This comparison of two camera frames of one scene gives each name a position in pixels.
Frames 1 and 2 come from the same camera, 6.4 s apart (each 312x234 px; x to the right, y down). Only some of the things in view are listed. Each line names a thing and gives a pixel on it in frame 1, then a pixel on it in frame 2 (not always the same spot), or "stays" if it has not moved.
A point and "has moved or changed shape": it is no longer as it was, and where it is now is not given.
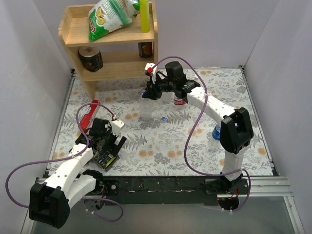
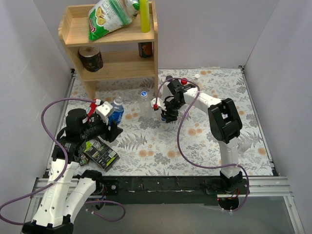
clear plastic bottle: [145, 107] stays
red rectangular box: [87, 118] stays
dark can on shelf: [145, 49] stays
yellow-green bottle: [145, 16] stays
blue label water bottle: [216, 133] has moved or changed shape
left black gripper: [107, 151] -> [110, 130]
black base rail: [165, 190] stays
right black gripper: [155, 87] -> [170, 110]
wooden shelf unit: [124, 54] stays
